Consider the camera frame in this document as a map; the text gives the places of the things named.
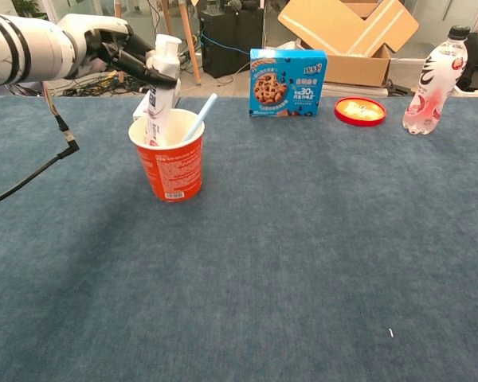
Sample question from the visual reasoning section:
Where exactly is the black flat bracket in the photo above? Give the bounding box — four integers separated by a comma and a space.
385, 78, 409, 97

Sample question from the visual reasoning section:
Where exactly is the light blue toothbrush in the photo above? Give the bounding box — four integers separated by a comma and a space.
182, 92, 219, 143

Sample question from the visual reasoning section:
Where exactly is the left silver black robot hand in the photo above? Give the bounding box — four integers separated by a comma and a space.
57, 14, 181, 89

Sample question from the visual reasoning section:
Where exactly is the white toothpaste carton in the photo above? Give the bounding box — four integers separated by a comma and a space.
132, 78, 182, 121

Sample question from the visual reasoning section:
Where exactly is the short wooden easel leg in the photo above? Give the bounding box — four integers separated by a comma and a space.
161, 0, 177, 37

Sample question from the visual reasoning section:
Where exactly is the blue table mat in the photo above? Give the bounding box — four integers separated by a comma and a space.
0, 95, 478, 382

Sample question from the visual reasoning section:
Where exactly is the floor cable bundle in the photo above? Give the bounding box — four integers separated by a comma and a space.
61, 69, 202, 98

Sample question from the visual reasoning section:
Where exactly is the red paper cup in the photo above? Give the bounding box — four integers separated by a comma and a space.
127, 108, 206, 203

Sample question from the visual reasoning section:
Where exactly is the red round lid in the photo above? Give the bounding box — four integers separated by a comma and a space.
333, 96, 388, 127

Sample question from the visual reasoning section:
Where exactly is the blue cookie box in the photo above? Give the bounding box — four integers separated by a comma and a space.
249, 48, 328, 119

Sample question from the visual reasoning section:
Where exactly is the pink white drink bottle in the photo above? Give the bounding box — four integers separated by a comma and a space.
402, 25, 472, 136

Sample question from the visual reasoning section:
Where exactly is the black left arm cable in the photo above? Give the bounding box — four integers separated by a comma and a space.
0, 81, 80, 210

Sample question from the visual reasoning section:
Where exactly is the white toothpaste tube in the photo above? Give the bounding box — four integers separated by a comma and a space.
143, 33, 182, 147

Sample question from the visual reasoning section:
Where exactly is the aluminium rail stack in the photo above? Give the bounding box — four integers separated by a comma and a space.
321, 81, 390, 98

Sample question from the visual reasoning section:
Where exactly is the open cardboard box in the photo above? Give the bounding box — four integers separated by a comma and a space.
277, 0, 420, 88

